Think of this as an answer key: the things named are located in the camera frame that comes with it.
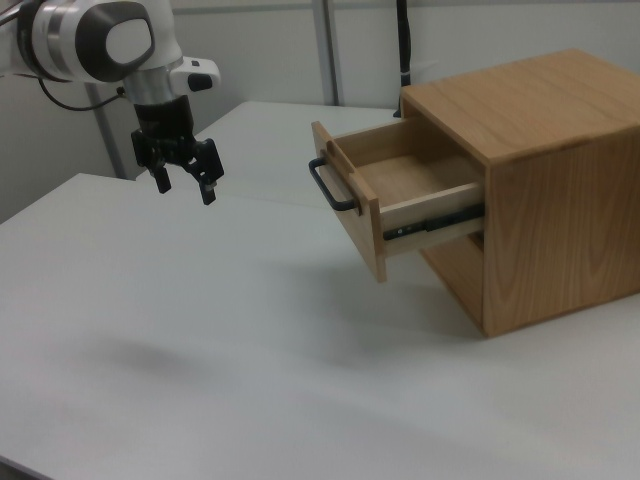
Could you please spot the wooden drawer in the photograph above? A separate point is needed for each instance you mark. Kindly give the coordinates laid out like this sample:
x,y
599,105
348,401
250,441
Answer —
x,y
367,220

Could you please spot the black stand pole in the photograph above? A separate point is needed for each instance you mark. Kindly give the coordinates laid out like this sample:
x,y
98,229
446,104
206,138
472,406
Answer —
x,y
404,50

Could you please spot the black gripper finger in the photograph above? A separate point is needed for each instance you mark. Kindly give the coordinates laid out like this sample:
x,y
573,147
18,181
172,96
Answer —
x,y
210,190
162,181

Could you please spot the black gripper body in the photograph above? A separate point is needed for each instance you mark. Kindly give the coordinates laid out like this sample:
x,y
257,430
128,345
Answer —
x,y
162,127

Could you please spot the wooden cabinet box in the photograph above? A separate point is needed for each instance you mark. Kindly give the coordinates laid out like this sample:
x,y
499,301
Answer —
x,y
560,200

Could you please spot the grey partition post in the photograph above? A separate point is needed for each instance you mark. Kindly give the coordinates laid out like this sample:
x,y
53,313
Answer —
x,y
107,135
332,50

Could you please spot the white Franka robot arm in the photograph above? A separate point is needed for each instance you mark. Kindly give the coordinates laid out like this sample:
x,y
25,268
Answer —
x,y
75,40

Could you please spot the black metal drawer slide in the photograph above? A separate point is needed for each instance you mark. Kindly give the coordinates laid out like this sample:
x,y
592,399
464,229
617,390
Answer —
x,y
435,223

